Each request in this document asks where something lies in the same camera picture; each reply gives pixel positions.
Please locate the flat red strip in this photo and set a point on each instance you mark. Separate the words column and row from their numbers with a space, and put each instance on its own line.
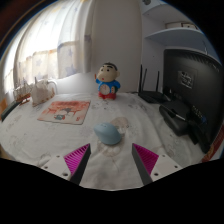
column 215, row 146

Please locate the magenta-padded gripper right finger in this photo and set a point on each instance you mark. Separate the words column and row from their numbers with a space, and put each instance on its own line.
column 146, row 160

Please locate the red printed mouse pad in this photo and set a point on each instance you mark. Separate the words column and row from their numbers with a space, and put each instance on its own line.
column 65, row 112

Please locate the wooden ship model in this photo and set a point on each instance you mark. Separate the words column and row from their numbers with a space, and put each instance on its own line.
column 22, row 91

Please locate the light blue computer mouse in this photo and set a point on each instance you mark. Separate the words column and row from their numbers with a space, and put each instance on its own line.
column 107, row 133

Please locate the white star-print curtain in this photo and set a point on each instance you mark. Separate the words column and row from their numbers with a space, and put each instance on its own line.
column 50, row 43

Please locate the dark keyboard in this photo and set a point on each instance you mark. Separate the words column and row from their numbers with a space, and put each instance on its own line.
column 9, row 111

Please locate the black router with antennas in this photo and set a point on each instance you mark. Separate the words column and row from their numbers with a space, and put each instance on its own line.
column 151, row 96

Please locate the black computer monitor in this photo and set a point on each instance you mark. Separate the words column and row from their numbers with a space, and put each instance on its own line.
column 196, row 86

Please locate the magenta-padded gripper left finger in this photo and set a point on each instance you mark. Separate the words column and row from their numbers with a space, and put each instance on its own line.
column 76, row 159

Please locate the white wall shelf unit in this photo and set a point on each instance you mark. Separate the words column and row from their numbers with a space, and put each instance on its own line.
column 173, row 33

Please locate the cartoon boy figurine clock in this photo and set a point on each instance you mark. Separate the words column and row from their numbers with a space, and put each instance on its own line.
column 108, row 83

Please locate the white printed tablecloth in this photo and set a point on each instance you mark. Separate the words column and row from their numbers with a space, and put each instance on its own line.
column 40, row 140

